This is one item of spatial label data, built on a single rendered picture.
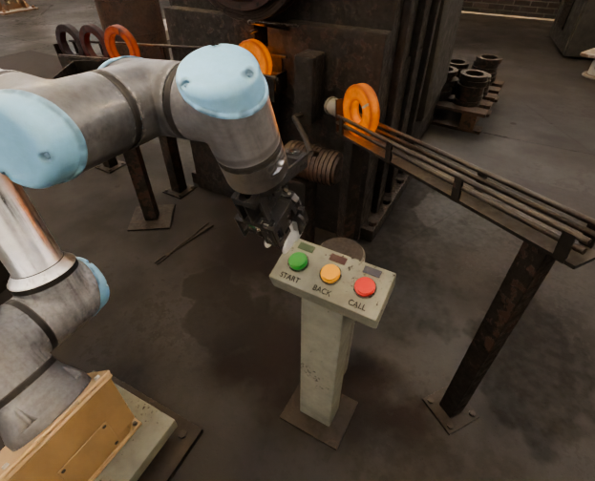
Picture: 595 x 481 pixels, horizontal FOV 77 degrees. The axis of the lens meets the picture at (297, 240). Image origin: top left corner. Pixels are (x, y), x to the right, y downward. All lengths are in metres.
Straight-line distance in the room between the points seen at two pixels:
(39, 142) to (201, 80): 0.16
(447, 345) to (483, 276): 0.42
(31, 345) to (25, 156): 0.64
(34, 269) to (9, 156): 0.59
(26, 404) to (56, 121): 0.69
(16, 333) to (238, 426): 0.64
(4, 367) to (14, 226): 0.29
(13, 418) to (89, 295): 0.28
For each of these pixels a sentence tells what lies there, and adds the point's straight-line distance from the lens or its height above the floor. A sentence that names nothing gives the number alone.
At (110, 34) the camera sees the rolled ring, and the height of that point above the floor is 0.76.
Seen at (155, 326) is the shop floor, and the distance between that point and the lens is 1.53.
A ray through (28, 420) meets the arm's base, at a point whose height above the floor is 0.38.
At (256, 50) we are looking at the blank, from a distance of 1.54.
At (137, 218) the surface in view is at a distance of 2.06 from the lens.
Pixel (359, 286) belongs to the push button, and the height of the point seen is 0.61.
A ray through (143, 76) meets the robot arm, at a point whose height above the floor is 1.02.
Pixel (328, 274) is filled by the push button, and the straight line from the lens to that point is 0.77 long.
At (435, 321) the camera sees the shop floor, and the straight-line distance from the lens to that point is 1.54.
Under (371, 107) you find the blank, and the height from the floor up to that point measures 0.74.
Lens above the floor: 1.16
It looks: 41 degrees down
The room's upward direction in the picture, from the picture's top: straight up
